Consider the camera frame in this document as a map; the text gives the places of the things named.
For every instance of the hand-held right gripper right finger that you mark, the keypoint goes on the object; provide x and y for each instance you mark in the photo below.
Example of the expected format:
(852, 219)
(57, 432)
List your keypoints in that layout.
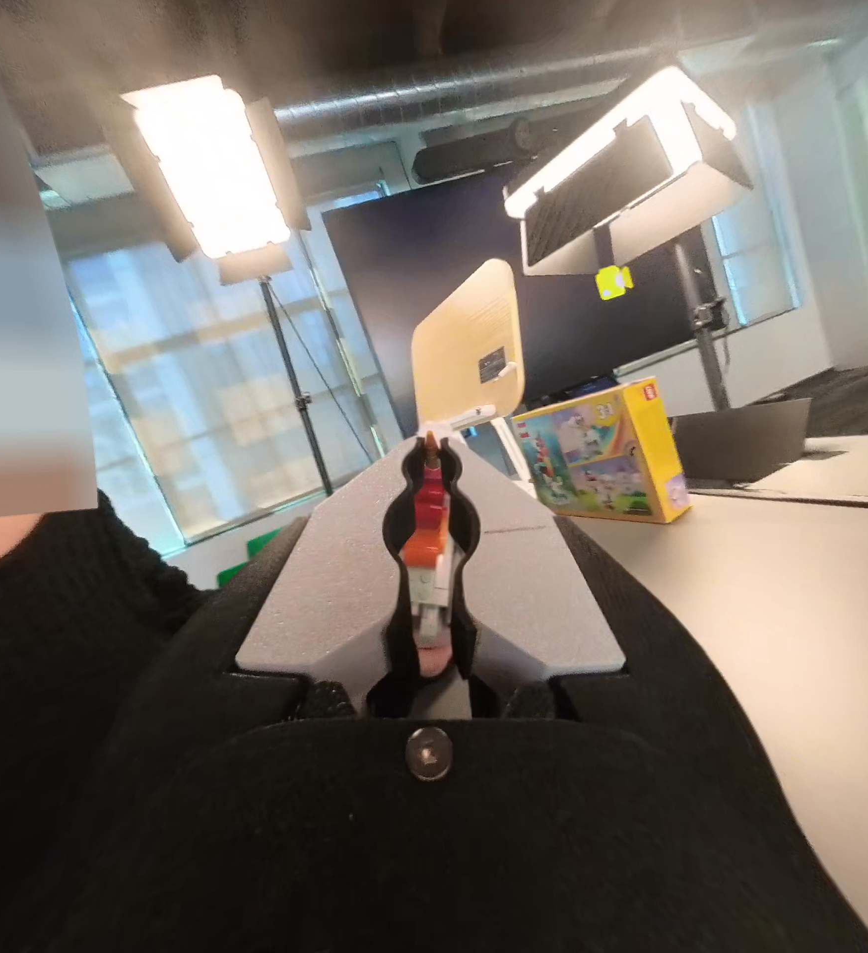
(538, 595)

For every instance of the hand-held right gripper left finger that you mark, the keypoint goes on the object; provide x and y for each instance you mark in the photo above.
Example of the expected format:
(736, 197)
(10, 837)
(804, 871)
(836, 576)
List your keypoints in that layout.
(322, 595)

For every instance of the white toy brick unicorn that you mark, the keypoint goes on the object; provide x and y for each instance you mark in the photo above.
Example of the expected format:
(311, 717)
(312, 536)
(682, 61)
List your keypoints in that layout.
(428, 514)

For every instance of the yellow toy box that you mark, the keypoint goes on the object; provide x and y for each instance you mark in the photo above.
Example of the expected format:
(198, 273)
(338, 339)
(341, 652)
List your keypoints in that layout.
(597, 461)

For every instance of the black light stand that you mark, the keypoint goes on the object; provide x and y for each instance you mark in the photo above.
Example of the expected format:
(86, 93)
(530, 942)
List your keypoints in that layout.
(713, 357)
(301, 402)

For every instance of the dark grey folded board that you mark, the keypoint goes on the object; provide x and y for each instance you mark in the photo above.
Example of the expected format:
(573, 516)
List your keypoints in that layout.
(739, 447)

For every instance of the person's torso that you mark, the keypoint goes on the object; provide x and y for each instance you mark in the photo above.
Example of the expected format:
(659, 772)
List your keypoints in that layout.
(46, 670)

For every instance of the large dark screen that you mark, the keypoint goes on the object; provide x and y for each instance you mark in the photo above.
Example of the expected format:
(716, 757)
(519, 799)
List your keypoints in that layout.
(374, 313)

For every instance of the yellow sticker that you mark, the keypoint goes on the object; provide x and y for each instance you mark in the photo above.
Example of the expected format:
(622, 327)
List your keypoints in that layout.
(611, 283)

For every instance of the lit studio light panel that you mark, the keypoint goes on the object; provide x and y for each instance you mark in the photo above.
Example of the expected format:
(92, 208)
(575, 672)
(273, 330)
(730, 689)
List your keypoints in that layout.
(590, 216)
(210, 171)

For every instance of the black camera bar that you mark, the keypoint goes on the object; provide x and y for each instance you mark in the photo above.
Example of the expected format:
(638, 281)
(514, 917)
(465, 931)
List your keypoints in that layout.
(471, 160)

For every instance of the silver ventilation duct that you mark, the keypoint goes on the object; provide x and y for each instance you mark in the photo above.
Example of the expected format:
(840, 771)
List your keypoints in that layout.
(374, 104)

